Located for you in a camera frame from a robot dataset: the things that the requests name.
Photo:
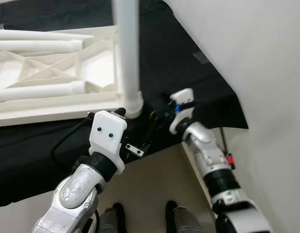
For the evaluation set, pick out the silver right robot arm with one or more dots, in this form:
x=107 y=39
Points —
x=208 y=155

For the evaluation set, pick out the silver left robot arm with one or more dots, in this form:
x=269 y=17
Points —
x=77 y=189

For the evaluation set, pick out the white plastic children table top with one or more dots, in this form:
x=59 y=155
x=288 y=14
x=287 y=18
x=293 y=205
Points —
x=43 y=109

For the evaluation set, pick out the grey tape patch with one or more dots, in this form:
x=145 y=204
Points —
x=202 y=57

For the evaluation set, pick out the black tablecloth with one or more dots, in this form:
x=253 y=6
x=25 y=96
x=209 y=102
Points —
x=23 y=160

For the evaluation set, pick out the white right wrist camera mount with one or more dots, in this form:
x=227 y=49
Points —
x=184 y=97

